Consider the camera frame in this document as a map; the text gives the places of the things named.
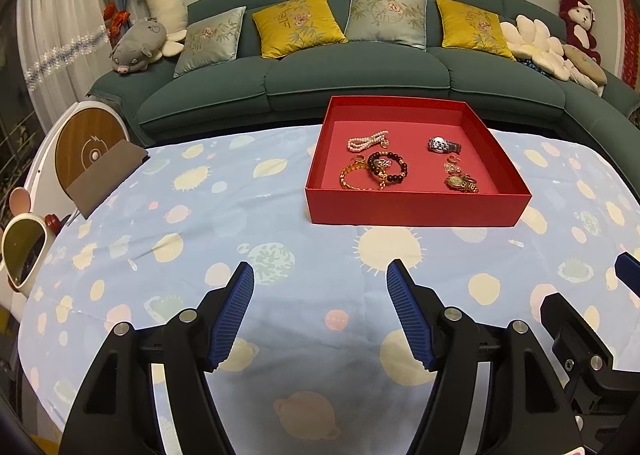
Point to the yellow floral cushion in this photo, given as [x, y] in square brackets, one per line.
[470, 27]
[295, 25]

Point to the beige round cushion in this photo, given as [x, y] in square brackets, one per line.
[585, 65]

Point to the red wall hanging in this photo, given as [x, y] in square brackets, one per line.
[631, 35]

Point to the white sheer curtain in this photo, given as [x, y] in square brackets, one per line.
[65, 35]

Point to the red monkey plush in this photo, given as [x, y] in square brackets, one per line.
[580, 20]

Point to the red cardboard box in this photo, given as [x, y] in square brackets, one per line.
[415, 205]

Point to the brown leather pad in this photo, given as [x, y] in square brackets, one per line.
[105, 175]

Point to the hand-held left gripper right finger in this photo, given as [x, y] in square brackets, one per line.
[407, 312]

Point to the white framed mirror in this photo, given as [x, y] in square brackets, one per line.
[22, 250]

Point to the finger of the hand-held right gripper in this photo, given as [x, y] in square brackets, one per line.
[629, 272]
[565, 320]

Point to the white flower cushion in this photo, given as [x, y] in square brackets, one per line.
[535, 42]

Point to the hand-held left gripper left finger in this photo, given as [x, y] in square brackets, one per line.
[232, 315]

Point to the gold twisted bangle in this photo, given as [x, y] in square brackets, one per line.
[350, 175]

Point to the dark blue patterned cloth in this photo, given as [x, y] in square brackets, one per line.
[530, 65]

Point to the white cow plush pillow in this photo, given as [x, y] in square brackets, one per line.
[162, 0]

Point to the grey floral cushion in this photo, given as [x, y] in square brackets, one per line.
[387, 15]
[212, 40]

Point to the small red ornament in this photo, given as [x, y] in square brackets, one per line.
[51, 222]

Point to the white machine with wooden disc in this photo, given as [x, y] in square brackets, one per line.
[85, 135]

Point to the silver wristwatch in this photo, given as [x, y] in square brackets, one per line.
[442, 145]

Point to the blue printed tablecloth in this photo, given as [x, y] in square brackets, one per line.
[200, 215]

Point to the red bow curtain tie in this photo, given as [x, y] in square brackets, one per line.
[117, 17]

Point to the grey pig plush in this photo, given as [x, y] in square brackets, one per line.
[140, 42]

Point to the green sofa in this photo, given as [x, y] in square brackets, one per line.
[350, 80]

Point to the gold wristwatch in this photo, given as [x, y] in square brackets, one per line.
[457, 182]

